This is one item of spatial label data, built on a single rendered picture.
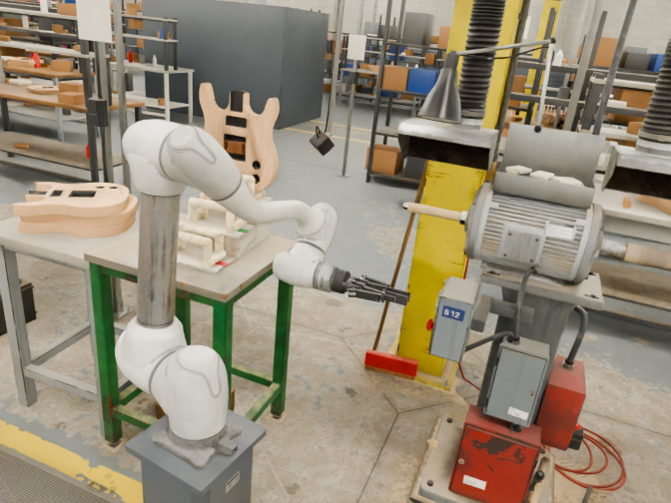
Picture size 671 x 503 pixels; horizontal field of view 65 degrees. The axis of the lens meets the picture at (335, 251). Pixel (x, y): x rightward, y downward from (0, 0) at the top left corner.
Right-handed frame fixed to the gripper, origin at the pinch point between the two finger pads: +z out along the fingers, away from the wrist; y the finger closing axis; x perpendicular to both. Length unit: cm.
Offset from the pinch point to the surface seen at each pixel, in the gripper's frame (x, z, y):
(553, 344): -14, 48, -22
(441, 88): 59, -1, -21
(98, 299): -33, -114, 4
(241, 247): -10, -69, -25
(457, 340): -7.4, 20.0, 2.8
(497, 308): -4.3, 28.5, -18.2
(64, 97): -10, -389, -238
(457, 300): 5.0, 17.7, 2.8
